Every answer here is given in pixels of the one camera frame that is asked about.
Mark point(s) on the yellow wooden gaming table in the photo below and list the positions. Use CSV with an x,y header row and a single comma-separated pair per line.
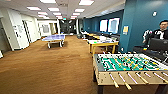
x,y
102,42

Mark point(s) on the bright office window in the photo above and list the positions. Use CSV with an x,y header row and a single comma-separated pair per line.
x,y
103,25
113,25

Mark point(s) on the blue ping pong table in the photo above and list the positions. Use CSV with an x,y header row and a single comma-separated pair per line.
x,y
53,37

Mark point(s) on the rectangular ceiling light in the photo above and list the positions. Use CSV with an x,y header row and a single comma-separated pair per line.
x,y
78,9
86,2
33,8
48,1
53,9

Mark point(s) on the green foosball table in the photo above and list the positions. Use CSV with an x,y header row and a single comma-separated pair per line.
x,y
130,66

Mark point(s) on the person in dark top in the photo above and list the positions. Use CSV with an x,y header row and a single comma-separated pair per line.
x,y
161,31

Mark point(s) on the yellow wall sign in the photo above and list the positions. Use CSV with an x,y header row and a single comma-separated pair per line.
x,y
125,30

